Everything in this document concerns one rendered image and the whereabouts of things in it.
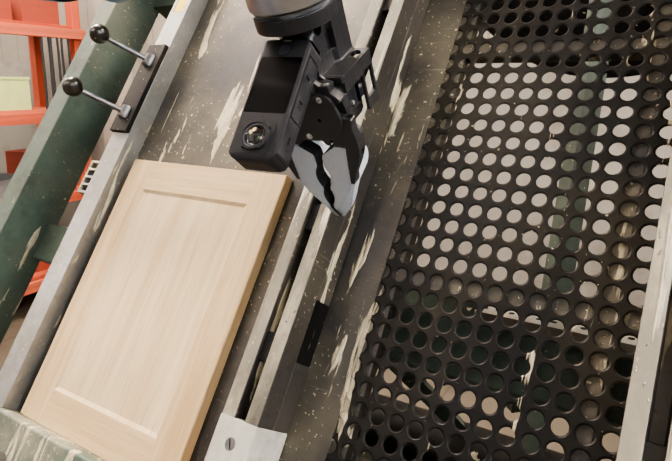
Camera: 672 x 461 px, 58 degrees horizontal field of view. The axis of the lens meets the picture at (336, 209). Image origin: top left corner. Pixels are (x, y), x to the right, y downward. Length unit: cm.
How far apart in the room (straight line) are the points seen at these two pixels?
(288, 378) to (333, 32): 45
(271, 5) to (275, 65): 5
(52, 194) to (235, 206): 55
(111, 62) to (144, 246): 56
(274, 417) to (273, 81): 46
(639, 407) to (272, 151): 41
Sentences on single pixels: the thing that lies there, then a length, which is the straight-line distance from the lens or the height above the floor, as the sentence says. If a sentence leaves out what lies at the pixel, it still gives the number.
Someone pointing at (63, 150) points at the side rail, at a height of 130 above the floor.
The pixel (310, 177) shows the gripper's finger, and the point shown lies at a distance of 59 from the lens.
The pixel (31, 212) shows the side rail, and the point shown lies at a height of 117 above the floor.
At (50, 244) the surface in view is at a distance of 141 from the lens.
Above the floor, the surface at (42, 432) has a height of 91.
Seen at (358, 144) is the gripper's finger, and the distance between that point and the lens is 54.
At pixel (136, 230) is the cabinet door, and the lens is 114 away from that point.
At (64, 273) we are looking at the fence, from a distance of 121.
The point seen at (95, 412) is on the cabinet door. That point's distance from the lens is 107.
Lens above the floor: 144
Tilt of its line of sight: 12 degrees down
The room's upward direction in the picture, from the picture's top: straight up
